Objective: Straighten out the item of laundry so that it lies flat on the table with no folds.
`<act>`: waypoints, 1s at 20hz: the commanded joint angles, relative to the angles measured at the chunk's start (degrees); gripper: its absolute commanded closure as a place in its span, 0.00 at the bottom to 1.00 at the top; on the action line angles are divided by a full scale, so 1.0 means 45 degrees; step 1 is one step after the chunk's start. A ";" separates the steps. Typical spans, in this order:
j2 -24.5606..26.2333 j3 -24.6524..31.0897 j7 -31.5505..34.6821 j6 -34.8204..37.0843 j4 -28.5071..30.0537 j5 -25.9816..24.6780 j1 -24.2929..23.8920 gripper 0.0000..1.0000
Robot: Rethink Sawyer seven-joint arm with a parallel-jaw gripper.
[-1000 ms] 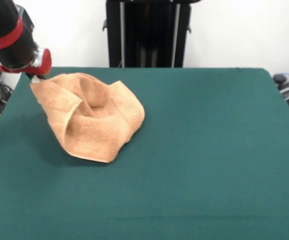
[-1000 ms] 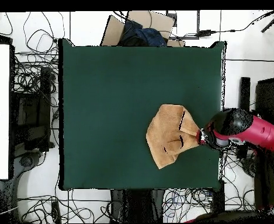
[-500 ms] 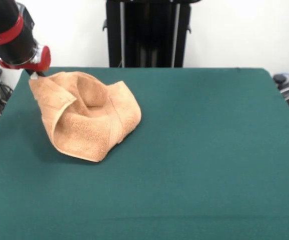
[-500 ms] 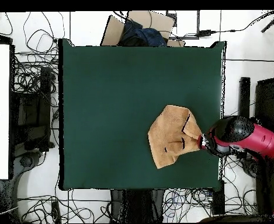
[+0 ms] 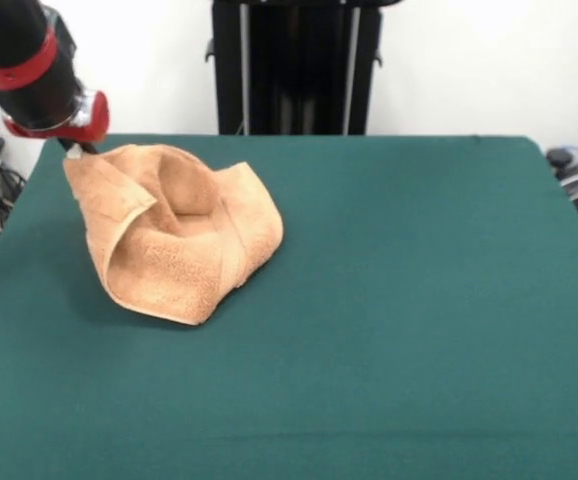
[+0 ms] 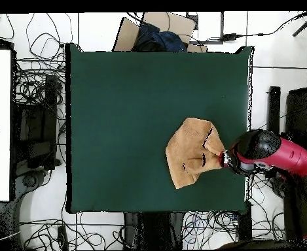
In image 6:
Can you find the tan terry towel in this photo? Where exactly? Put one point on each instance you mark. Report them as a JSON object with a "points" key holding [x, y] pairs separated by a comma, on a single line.
{"points": [[189, 151]]}

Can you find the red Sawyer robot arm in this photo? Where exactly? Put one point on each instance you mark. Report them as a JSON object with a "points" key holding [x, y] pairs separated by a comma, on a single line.
{"points": [[286, 154]]}

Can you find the black rectangular box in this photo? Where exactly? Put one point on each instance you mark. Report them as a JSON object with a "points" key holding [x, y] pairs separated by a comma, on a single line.
{"points": [[244, 224]]}

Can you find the dark green table cloth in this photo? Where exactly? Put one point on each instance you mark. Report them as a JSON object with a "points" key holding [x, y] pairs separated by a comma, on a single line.
{"points": [[129, 117]]}

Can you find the black power adapter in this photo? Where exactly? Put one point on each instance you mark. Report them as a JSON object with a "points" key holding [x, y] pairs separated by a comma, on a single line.
{"points": [[229, 37]]}

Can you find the dark blue garment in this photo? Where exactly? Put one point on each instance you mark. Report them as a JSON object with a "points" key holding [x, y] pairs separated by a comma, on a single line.
{"points": [[166, 40]]}

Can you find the brown cardboard box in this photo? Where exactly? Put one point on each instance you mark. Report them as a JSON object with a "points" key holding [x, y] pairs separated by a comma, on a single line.
{"points": [[179, 26]]}

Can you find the black stand frame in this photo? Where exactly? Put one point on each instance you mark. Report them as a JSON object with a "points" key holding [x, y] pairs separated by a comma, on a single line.
{"points": [[51, 104], [273, 109]]}

